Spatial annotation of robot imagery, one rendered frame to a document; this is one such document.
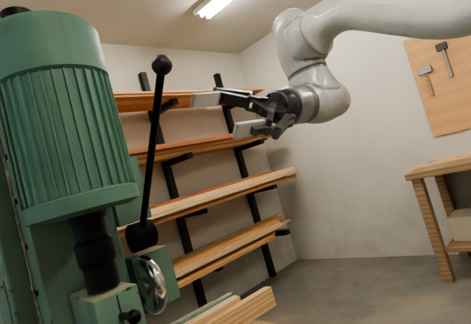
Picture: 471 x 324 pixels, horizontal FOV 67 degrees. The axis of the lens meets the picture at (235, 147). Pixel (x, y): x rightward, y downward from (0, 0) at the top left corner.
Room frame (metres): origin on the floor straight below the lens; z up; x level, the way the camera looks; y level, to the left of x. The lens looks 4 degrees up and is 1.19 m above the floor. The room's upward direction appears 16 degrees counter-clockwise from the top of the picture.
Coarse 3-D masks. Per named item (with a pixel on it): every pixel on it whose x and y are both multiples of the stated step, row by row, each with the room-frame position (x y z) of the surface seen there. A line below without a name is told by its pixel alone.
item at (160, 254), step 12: (144, 252) 0.80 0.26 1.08; (156, 252) 0.81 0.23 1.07; (168, 252) 0.82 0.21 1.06; (132, 264) 0.77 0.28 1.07; (168, 264) 0.82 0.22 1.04; (132, 276) 0.78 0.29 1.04; (168, 276) 0.81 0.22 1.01; (168, 288) 0.81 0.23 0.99; (168, 300) 0.81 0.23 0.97; (144, 312) 0.77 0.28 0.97
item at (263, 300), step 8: (264, 288) 0.79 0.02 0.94; (248, 296) 0.77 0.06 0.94; (256, 296) 0.76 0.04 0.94; (264, 296) 0.77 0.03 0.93; (272, 296) 0.79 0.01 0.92; (240, 304) 0.73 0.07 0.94; (248, 304) 0.74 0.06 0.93; (256, 304) 0.75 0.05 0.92; (264, 304) 0.77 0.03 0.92; (272, 304) 0.78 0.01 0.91; (224, 312) 0.72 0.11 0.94; (232, 312) 0.72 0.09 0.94; (240, 312) 0.73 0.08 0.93; (248, 312) 0.74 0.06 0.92; (256, 312) 0.75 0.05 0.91; (264, 312) 0.76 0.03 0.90; (208, 320) 0.70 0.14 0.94; (216, 320) 0.69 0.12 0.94; (224, 320) 0.70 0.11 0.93; (232, 320) 0.71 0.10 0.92; (240, 320) 0.72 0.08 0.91; (248, 320) 0.74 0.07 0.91
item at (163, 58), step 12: (156, 60) 0.57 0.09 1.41; (168, 60) 0.58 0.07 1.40; (156, 72) 0.58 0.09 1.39; (168, 72) 0.59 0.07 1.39; (156, 84) 0.60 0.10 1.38; (156, 96) 0.61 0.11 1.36; (156, 108) 0.62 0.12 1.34; (156, 120) 0.63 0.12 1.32; (156, 132) 0.65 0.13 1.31; (144, 180) 0.70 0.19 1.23; (144, 192) 0.71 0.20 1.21; (144, 204) 0.73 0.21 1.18; (144, 216) 0.74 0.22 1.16; (132, 228) 0.75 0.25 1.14; (144, 228) 0.76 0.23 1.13; (132, 240) 0.76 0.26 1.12; (144, 240) 0.75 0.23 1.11; (156, 240) 0.77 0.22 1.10; (132, 252) 0.82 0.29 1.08
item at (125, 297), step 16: (112, 288) 0.58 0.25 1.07; (128, 288) 0.56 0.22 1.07; (80, 304) 0.58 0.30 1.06; (96, 304) 0.53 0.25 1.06; (112, 304) 0.54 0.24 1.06; (128, 304) 0.55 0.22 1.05; (80, 320) 0.60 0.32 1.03; (96, 320) 0.52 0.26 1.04; (112, 320) 0.54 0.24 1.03; (144, 320) 0.57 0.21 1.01
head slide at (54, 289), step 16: (0, 128) 0.65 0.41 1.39; (48, 224) 0.62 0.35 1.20; (64, 224) 0.64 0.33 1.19; (112, 224) 0.69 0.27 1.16; (32, 240) 0.60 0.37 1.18; (48, 240) 0.62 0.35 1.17; (64, 240) 0.63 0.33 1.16; (32, 256) 0.62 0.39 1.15; (48, 256) 0.61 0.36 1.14; (64, 256) 0.63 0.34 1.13; (32, 272) 0.65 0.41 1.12; (48, 272) 0.61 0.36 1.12; (64, 272) 0.63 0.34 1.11; (80, 272) 0.64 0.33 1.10; (48, 288) 0.61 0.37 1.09; (64, 288) 0.62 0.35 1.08; (80, 288) 0.64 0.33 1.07; (48, 304) 0.60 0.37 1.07; (64, 304) 0.62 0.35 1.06; (48, 320) 0.61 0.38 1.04; (64, 320) 0.62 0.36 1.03
